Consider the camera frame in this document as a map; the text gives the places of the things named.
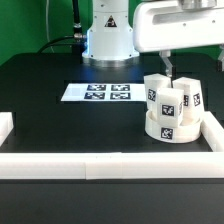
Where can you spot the white right fence bar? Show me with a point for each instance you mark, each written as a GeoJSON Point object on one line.
{"type": "Point", "coordinates": [213, 132]}

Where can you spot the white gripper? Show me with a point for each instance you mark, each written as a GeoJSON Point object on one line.
{"type": "Point", "coordinates": [167, 25]}

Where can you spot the white left fence bar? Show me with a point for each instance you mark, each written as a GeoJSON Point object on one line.
{"type": "Point", "coordinates": [6, 125]}

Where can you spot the white front fence bar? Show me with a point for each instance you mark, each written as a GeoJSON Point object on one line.
{"type": "Point", "coordinates": [88, 166]}

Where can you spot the white fence bar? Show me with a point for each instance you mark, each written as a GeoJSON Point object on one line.
{"type": "Point", "coordinates": [6, 125]}
{"type": "Point", "coordinates": [88, 166]}
{"type": "Point", "coordinates": [213, 132]}

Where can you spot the white marker sheet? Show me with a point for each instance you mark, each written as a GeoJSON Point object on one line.
{"type": "Point", "coordinates": [105, 92]}

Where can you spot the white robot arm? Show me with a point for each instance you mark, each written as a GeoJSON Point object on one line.
{"type": "Point", "coordinates": [110, 40]}

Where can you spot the white round stool seat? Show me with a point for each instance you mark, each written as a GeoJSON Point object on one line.
{"type": "Point", "coordinates": [187, 132]}

